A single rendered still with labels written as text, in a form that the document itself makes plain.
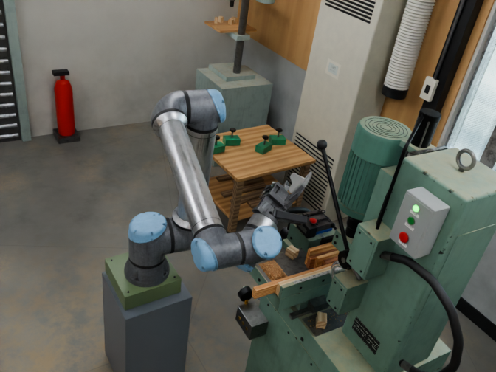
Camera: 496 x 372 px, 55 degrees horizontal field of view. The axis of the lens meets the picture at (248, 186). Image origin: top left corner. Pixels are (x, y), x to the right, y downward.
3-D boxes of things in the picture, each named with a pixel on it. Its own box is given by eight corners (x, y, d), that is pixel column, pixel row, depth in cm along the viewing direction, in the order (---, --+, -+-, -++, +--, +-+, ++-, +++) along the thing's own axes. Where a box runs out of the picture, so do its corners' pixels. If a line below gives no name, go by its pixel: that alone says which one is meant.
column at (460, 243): (386, 312, 182) (457, 145, 143) (430, 359, 166) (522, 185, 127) (340, 331, 171) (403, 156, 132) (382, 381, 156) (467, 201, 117)
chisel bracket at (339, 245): (344, 242, 184) (350, 224, 179) (368, 266, 174) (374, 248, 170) (329, 246, 181) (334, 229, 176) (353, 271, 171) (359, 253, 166)
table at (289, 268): (353, 225, 219) (356, 215, 216) (400, 269, 198) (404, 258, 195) (236, 257, 190) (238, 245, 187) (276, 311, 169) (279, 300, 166)
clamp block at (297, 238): (314, 231, 207) (318, 214, 202) (333, 250, 197) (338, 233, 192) (286, 238, 200) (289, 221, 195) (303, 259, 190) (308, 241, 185)
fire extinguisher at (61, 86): (74, 131, 426) (70, 66, 394) (80, 141, 413) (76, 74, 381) (53, 133, 417) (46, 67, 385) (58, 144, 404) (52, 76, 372)
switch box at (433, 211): (403, 232, 137) (422, 185, 128) (429, 255, 130) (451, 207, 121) (387, 237, 134) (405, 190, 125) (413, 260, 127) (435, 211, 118)
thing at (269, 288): (390, 251, 197) (393, 243, 195) (393, 254, 196) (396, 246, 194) (251, 295, 166) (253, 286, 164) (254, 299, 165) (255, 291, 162)
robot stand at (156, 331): (125, 400, 223) (125, 319, 193) (105, 351, 243) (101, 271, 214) (184, 375, 238) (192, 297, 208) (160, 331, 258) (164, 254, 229)
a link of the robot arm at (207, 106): (164, 235, 210) (176, 80, 164) (202, 229, 217) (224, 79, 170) (173, 260, 200) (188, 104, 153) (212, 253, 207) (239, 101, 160)
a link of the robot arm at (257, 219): (276, 240, 144) (260, 243, 153) (283, 227, 146) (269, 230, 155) (254, 221, 142) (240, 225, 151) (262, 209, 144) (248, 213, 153)
